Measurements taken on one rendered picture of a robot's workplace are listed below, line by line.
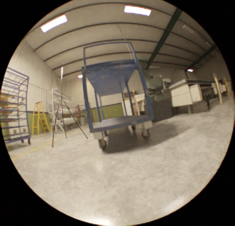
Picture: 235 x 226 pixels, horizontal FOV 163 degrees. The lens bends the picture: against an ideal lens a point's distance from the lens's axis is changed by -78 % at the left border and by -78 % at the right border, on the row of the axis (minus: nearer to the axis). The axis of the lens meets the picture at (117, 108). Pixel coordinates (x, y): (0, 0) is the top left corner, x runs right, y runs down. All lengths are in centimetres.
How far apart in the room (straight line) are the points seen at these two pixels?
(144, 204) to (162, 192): 10
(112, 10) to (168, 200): 628
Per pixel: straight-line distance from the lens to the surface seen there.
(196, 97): 206
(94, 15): 594
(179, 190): 49
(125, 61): 108
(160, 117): 217
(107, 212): 45
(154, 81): 231
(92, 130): 89
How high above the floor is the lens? 40
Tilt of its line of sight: 3 degrees up
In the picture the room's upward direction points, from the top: 11 degrees counter-clockwise
